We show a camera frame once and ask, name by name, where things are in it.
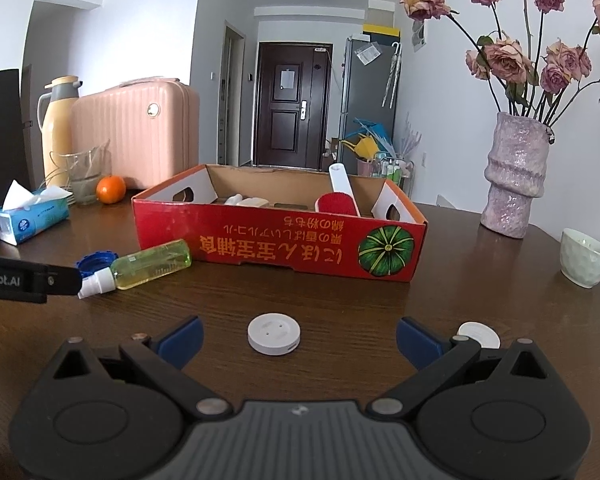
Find blue hangers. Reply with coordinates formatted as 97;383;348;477
345;117;393;153

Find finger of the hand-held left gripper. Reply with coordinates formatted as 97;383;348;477
45;265;84;296

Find blue bottle cap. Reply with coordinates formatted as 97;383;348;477
76;251;119;281

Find blue tissue pack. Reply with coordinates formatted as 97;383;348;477
0;179;72;246

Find yellow-green spray bottle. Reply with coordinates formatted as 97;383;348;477
77;239;193;300

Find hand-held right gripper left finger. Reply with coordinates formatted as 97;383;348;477
52;316;233;417

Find pink hard-shell suitcase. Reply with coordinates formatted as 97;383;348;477
71;77;201;191

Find black paper bag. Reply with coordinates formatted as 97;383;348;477
0;21;36;253

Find metal storage rack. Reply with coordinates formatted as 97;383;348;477
375;155;416;187

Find purple ceramic vase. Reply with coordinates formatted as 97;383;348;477
481;111;552;239

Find yellow thermos jug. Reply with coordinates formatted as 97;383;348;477
36;76;83;188

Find yellow hangers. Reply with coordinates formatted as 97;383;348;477
344;137;378;161

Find clear glass cup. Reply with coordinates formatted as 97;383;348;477
59;146;108;206

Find clear folded umbrella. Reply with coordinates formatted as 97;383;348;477
382;42;402;108

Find purple dried grass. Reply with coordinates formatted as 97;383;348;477
397;112;423;161

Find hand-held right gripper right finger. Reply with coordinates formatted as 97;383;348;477
367;317;548;417

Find white round disc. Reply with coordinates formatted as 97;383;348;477
455;322;502;348
247;313;302;356

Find dark wooden door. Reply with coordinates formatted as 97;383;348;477
253;42;333;168

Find printed cardboard box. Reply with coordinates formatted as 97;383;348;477
131;164;428;283

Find white red lint roller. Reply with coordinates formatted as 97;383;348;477
314;163;359;217

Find orange fruit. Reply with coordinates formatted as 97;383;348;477
96;175;127;205

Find yellow black box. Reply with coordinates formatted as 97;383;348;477
362;23;402;39

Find grey refrigerator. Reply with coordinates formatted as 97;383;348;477
337;35;402;158

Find dried pink roses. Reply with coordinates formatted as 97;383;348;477
399;0;600;126

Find pale green cup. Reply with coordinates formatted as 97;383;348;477
560;228;600;289

